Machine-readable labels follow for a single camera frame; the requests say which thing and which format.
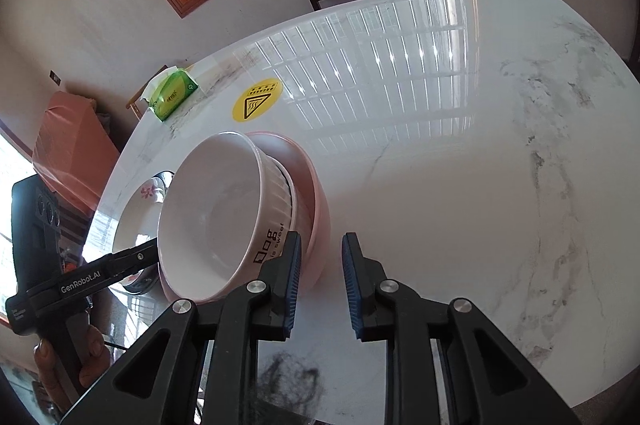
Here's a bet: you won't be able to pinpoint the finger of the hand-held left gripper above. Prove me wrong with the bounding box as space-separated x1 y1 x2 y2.
97 236 160 286

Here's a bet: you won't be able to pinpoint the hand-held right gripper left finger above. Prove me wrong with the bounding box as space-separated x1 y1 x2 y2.
60 231 303 425

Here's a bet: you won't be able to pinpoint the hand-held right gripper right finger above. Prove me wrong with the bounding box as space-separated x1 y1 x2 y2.
341 232 583 425

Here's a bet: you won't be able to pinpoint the white plate with rose print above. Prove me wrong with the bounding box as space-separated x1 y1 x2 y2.
112 175 173 291

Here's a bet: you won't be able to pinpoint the white bowl with blue stripe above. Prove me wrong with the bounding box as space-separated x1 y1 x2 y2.
157 131 297 298

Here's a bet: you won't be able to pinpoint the white bowl with pink base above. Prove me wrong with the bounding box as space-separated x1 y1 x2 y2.
272 157 301 236

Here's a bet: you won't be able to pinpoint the person's left hand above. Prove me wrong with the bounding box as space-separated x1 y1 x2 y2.
34 322 108 411

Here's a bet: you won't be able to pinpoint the dark tangled fibres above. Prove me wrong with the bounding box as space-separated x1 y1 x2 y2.
254 350 321 413

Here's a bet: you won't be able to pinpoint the orange covered furniture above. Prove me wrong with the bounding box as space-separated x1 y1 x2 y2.
31 91 122 193

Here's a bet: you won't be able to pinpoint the green tissue pack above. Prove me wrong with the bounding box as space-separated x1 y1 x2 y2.
141 67 200 123

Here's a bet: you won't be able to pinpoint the round yellow warning sticker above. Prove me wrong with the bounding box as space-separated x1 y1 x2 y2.
232 77 282 123

